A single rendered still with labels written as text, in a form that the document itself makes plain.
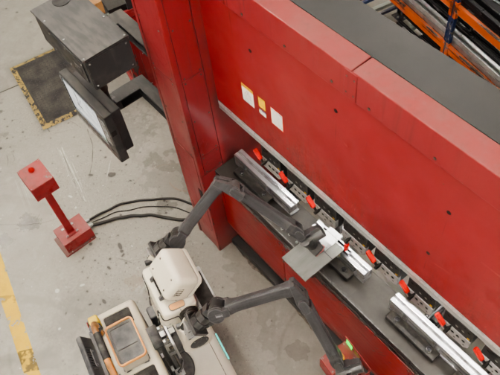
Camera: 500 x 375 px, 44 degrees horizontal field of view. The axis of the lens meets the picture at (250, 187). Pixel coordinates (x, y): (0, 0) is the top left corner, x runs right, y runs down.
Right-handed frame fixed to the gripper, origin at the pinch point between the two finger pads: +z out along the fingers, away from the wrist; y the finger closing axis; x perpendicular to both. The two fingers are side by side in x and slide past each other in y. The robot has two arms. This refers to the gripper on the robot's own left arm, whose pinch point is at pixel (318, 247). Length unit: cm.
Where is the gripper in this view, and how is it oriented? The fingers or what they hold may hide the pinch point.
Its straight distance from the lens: 320.6
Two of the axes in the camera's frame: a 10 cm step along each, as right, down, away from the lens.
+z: 4.4, 2.5, 8.6
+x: -6.6, 7.5, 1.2
